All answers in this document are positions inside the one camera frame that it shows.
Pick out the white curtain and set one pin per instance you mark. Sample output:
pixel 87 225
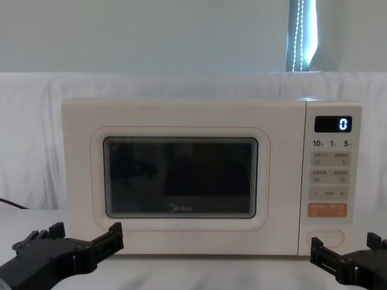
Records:
pixel 30 136

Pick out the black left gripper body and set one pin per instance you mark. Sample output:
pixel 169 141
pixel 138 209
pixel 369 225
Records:
pixel 42 262

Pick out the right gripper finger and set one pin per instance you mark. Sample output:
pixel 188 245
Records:
pixel 378 243
pixel 325 258

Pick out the cream microwave oven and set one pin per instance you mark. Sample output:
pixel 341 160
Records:
pixel 187 117

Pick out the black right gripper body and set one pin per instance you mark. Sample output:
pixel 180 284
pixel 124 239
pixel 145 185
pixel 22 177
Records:
pixel 366 269

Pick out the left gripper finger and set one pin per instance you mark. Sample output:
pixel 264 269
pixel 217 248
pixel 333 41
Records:
pixel 102 247
pixel 39 237

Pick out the white table cloth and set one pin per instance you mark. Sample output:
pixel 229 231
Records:
pixel 196 272

